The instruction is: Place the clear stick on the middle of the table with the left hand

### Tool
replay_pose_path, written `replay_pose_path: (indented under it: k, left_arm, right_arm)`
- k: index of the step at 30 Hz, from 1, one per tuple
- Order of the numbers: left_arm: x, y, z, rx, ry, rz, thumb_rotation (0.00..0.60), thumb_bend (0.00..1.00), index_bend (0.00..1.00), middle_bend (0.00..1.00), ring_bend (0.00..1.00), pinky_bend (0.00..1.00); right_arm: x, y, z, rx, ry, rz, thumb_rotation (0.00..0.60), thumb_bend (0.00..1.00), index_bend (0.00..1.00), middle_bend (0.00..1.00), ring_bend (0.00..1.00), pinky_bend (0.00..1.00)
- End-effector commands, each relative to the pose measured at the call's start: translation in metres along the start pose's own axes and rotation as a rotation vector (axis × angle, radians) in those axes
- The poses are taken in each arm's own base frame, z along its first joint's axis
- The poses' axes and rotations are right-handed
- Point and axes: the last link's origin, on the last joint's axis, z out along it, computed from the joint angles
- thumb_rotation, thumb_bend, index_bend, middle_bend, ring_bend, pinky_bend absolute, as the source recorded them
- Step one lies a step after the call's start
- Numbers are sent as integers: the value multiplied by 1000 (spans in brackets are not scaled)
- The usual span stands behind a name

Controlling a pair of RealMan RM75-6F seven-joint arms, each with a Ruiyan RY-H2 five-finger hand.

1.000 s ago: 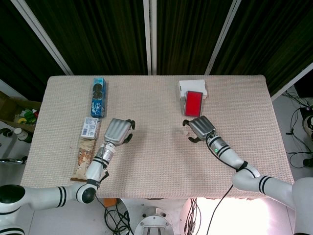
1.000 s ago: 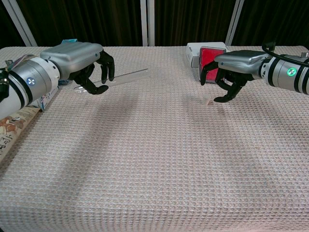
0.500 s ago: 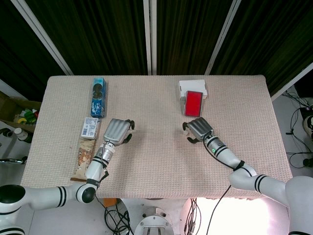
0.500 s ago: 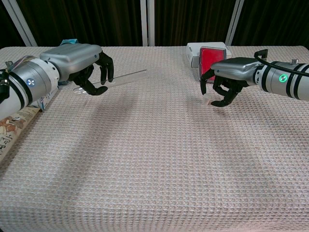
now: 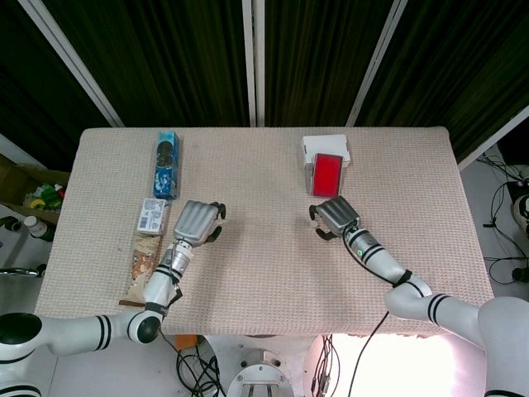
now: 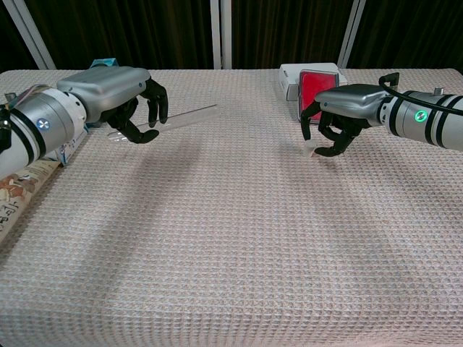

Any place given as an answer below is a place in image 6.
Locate dark pleated curtain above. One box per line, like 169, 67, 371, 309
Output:
0, 0, 463, 73

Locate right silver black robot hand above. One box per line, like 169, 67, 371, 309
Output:
300, 83, 391, 158

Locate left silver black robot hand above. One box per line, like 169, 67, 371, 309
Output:
56, 66, 170, 145

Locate clear glass test tube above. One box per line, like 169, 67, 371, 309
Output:
107, 104, 220, 142

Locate white cardboard box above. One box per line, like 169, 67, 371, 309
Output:
277, 63, 350, 103

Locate beige waffle tablecloth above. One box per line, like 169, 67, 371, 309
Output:
0, 68, 463, 347

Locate red flat case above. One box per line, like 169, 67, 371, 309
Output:
296, 69, 341, 124

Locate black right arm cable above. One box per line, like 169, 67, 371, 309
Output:
378, 72, 463, 117

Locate slanted white frame pole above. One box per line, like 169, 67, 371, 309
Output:
337, 0, 367, 69
6, 0, 57, 70

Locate beige printed paper bag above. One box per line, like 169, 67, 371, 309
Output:
0, 158, 56, 250

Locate white blue printed carton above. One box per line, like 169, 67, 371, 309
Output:
56, 123, 90, 168

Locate upright white frame pole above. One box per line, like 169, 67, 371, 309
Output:
221, 0, 233, 69
209, 0, 222, 69

